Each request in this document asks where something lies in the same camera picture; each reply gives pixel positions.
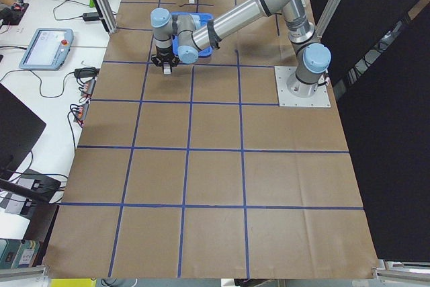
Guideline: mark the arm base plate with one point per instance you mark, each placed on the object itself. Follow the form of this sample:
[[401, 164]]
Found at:
[[292, 93]]

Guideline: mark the brown paper table cover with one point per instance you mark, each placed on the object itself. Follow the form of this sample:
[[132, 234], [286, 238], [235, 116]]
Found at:
[[201, 173]]

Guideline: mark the blue plastic tray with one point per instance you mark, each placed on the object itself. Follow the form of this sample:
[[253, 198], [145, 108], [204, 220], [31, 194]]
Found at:
[[200, 19]]

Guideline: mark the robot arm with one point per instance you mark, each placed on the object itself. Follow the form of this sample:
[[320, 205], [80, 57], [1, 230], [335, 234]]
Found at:
[[179, 38]]

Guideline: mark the black monitor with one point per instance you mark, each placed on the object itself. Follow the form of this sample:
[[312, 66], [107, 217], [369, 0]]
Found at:
[[20, 130]]

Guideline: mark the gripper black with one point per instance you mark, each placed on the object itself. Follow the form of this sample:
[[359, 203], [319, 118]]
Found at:
[[163, 56]]

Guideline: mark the teach pendant tablet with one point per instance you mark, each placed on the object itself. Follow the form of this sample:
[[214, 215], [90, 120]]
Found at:
[[48, 49]]

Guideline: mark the black power adapter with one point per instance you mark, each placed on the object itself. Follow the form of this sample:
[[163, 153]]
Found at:
[[90, 17]]

